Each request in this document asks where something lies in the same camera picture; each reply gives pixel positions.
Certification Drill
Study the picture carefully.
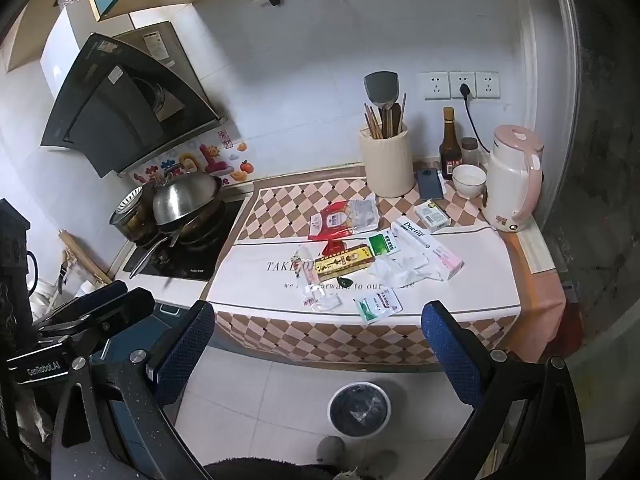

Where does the black induction cooktop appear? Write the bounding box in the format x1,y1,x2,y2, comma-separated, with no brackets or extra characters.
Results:
122,195,253,281

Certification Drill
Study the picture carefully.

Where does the white pink toothpaste box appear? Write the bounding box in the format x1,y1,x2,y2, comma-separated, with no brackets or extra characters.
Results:
391,219,465,281

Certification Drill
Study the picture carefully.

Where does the white wall appliance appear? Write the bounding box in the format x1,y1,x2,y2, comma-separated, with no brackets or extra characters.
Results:
40,7,96,98

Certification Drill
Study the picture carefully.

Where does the steel pot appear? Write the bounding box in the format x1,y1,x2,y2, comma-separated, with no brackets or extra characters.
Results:
109,185,156,248

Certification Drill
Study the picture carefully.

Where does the white tissue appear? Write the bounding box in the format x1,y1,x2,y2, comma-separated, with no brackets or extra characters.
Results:
369,254,446,287

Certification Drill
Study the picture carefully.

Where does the dark blue phone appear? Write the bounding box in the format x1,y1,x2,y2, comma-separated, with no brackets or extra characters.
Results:
416,167,447,201

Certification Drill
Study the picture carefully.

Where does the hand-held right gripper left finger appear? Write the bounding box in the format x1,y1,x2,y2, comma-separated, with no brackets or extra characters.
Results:
50,301,216,480

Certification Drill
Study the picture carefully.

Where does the dark fuzzy cloth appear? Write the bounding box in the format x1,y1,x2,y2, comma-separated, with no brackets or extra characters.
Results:
205,455,361,480

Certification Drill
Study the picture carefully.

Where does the red snack packet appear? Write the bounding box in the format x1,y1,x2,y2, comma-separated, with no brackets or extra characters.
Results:
307,192,381,241

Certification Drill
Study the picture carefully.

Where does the green white sachet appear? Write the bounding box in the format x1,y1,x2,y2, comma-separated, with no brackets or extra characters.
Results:
367,231,404,261
352,287,404,322

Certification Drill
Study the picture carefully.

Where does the black plug with cable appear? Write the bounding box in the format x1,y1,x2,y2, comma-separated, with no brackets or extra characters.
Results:
459,84,493,153

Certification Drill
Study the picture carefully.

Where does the white plastic bag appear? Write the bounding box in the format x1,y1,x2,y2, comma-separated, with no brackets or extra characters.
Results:
30,260,101,311

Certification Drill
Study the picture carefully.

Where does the small red wrapper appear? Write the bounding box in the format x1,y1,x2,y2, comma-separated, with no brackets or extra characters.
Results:
321,237,351,261

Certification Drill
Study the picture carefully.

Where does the cream utensil holder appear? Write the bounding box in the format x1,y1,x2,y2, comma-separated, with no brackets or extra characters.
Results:
360,122,415,198

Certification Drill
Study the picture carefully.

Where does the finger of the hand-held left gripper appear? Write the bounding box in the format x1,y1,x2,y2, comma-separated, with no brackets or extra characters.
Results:
52,281,128,328
37,287,156,356

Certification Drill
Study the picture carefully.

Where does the clear candy wrapper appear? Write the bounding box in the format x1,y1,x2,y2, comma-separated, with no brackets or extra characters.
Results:
294,244,321,288

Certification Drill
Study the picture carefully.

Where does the steel wok lid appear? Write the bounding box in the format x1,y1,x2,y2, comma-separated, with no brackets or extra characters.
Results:
151,170,223,226

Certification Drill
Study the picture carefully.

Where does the wooden spoon handle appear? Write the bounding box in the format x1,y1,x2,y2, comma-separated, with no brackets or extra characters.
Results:
387,92,407,137

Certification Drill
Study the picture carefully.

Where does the wooden rolling pin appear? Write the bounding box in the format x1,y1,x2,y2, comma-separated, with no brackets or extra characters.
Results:
57,229,115,286

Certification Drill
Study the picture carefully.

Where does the white rimmed trash bin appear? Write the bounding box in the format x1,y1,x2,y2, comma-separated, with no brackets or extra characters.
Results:
327,381,392,441

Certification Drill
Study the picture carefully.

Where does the bundle of wooden chopsticks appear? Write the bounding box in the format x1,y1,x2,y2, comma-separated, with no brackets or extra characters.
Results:
365,102,386,138

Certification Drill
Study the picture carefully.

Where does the small brown jar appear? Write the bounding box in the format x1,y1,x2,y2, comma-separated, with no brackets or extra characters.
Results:
461,137,481,168

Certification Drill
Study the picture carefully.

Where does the pink white electric kettle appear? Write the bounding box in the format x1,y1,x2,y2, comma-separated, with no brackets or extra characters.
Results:
481,125,545,233

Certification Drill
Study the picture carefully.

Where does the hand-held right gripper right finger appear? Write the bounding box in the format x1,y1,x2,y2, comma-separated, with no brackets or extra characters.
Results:
421,301,587,480

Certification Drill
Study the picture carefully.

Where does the white barcode box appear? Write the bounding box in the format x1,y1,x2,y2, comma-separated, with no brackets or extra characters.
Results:
314,243,377,282

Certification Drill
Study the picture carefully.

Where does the black frying pan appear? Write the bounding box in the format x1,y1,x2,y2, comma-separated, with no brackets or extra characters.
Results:
127,200,226,281

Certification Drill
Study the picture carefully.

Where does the white green medicine box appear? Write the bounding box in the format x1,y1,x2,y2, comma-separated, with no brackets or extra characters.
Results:
413,199,452,234

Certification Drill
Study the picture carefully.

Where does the grey spatula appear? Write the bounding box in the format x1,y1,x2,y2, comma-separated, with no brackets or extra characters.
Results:
363,71,399,138

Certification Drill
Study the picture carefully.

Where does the white bowl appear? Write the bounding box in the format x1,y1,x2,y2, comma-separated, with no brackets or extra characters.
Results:
452,164,487,198

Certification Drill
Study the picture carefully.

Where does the white wall socket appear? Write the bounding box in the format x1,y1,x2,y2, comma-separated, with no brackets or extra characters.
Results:
449,71,477,100
421,72,450,101
475,71,501,99

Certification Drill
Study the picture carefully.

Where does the dark sauce bottle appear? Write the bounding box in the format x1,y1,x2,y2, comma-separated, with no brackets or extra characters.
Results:
439,106,462,181

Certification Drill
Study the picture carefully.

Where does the checkered tablecloth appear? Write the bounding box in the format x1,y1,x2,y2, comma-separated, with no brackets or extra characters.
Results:
205,165,568,373

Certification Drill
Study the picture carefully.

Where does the black range hood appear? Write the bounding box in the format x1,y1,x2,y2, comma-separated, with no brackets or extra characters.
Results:
40,21,223,178

